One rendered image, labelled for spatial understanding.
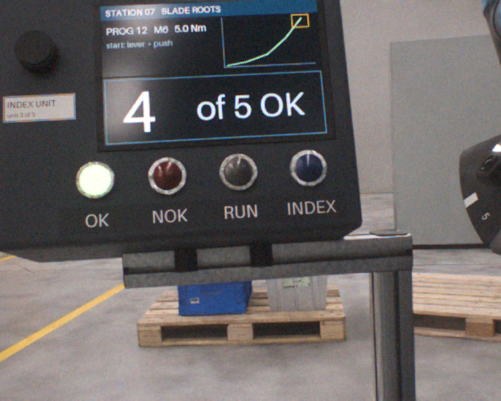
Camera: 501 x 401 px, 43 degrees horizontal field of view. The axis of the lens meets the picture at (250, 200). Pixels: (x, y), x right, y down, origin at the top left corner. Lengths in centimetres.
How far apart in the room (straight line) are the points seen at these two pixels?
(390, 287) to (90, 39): 31
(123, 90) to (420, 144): 603
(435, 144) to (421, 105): 40
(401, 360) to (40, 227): 31
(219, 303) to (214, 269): 327
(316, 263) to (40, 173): 23
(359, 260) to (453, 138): 596
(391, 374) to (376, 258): 10
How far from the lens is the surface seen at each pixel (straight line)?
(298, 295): 376
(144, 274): 52
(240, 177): 44
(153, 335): 379
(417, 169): 646
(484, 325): 375
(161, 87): 47
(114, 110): 47
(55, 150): 47
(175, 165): 45
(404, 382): 57
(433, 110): 646
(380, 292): 54
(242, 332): 371
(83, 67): 48
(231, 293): 376
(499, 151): 90
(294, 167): 45
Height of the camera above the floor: 114
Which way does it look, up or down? 5 degrees down
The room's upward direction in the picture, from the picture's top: 3 degrees counter-clockwise
